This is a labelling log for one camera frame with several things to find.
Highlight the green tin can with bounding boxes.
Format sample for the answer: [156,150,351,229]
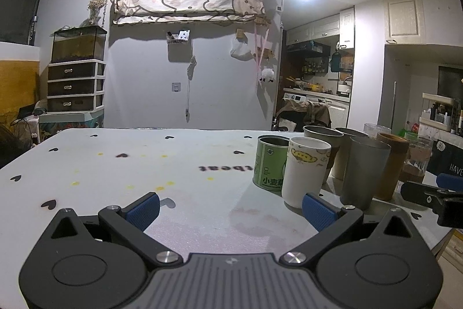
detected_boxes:
[253,135,290,197]

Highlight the white charger cable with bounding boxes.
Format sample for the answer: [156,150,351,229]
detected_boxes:
[184,56,198,122]

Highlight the white kitchen cabinets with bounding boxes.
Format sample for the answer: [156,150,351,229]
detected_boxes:
[285,6,356,50]

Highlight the rack with bottles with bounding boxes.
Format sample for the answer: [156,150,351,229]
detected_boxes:
[419,92,463,135]

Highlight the grey metal cup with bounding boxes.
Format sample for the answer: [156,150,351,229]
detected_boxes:
[303,125,339,180]

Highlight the white cartoon print cup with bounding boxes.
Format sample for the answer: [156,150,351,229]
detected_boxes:
[281,136,332,209]

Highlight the glass fish tank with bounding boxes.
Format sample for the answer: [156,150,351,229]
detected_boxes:
[51,25,108,64]

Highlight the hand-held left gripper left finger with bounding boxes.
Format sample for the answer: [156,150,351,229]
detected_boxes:
[47,192,184,268]

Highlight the black printed bag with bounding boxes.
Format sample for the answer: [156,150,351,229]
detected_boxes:
[426,136,463,184]

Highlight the white wall cabinet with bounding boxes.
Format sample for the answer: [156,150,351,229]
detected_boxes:
[382,0,429,45]

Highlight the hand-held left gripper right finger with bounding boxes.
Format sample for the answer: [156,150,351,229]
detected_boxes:
[279,192,419,268]

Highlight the white plastic bag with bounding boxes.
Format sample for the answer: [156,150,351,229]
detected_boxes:
[229,39,252,60]

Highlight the brown cup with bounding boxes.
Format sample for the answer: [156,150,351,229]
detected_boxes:
[374,132,411,202]

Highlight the dried flower bunch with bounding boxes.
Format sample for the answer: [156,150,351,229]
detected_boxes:
[87,0,108,28]

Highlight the cream cup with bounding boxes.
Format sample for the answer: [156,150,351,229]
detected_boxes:
[330,127,370,181]

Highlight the tall grey cup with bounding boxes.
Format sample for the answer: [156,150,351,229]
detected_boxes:
[339,136,392,211]

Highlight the white washing machine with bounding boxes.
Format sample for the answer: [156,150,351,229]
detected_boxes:
[283,92,309,111]

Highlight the pink ribbon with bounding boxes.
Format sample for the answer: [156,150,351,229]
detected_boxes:
[253,23,270,73]

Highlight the patterned low stand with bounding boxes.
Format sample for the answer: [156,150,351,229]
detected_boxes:
[38,111,106,141]

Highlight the black and white drawer unit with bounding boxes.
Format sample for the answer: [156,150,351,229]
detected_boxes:
[46,59,106,114]

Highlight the glass with brown drink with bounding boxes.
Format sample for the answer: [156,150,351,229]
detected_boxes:
[398,136,433,192]

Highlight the clear ribbed glass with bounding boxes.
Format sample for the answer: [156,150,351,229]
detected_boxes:
[363,123,393,136]

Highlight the white plush sheep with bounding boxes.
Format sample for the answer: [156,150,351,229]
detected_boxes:
[258,68,276,84]

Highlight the white heart print table cover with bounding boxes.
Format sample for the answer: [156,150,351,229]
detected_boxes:
[0,128,454,259]

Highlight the chair with brown cloth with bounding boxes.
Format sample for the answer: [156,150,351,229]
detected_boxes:
[274,99,332,132]

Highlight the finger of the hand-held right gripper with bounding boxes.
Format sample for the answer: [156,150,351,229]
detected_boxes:
[401,180,453,211]
[436,172,463,193]

